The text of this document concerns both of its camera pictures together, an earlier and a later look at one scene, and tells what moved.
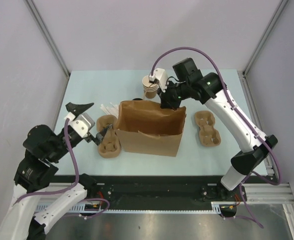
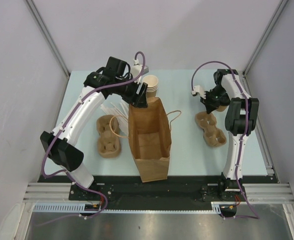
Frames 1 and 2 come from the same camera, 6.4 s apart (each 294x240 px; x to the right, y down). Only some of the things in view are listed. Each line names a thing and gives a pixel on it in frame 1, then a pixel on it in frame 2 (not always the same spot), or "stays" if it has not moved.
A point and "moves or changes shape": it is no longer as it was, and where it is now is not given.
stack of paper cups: (150, 89) stays
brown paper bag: (145, 127) moves or changes shape
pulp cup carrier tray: (110, 146) stays
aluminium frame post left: (33, 7) stays
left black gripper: (79, 108) → (138, 100)
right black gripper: (166, 101) → (210, 106)
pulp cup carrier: (209, 136) moves or changes shape
